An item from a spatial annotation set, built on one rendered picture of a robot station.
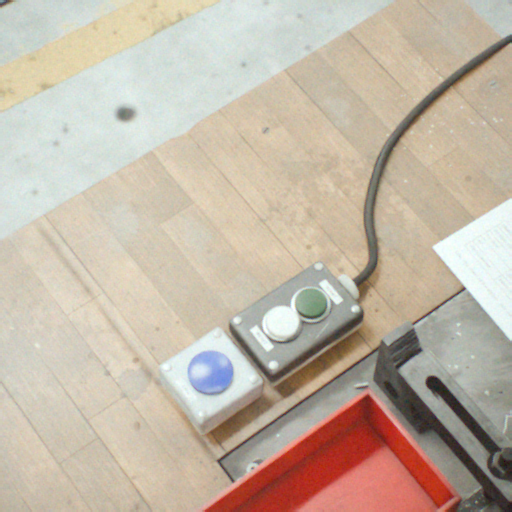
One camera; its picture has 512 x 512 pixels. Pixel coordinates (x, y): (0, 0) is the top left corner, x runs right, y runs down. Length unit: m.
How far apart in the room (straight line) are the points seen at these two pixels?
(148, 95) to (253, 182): 1.17
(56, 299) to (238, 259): 0.17
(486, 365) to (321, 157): 0.26
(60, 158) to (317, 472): 1.33
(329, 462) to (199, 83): 1.39
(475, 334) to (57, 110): 1.36
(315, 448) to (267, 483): 0.05
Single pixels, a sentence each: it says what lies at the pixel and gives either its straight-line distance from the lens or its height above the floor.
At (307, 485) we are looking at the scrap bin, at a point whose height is 0.91.
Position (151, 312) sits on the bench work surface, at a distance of 1.24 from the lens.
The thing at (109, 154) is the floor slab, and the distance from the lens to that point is 2.39.
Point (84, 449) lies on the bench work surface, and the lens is 1.19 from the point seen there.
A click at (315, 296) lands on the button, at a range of 1.20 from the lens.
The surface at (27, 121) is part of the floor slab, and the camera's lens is 2.45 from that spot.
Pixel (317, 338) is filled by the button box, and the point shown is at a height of 0.93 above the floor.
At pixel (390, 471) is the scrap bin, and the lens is 1.18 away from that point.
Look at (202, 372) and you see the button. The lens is 1.17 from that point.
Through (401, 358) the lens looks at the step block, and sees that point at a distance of 1.14.
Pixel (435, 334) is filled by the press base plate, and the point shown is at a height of 0.90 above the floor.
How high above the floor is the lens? 2.01
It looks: 62 degrees down
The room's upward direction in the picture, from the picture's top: 1 degrees clockwise
